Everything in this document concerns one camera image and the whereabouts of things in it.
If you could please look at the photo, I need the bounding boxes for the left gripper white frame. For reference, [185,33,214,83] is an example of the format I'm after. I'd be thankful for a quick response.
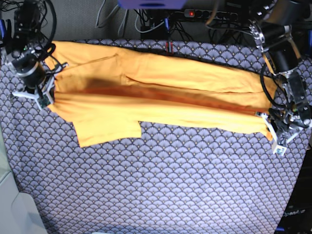
[255,108,312,156]

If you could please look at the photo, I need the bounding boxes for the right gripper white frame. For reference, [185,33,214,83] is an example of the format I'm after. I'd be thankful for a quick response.
[11,62,68,110]

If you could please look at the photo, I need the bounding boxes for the yellow T-shirt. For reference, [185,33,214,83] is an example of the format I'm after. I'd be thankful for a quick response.
[45,41,272,147]

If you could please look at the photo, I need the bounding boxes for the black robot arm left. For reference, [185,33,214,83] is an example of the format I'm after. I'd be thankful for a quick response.
[249,0,312,156]

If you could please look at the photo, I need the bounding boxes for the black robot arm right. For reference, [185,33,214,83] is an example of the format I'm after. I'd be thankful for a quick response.
[0,0,68,110]

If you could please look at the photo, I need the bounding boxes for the black OpenArm base box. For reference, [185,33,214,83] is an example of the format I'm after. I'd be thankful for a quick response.
[275,149,312,234]

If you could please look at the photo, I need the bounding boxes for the blue fan-pattern tablecloth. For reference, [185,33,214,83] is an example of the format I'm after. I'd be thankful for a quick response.
[0,39,312,234]

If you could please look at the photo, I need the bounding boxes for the purple box at top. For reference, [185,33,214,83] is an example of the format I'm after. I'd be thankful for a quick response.
[118,0,187,9]

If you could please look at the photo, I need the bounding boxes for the red clamp at table edge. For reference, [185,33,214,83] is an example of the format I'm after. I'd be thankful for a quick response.
[165,41,174,54]

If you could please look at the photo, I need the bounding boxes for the tangled cables behind table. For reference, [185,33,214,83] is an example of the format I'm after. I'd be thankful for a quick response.
[95,0,252,43]

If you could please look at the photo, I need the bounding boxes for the black power strip red switch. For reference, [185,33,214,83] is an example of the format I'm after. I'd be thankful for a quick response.
[183,9,238,21]

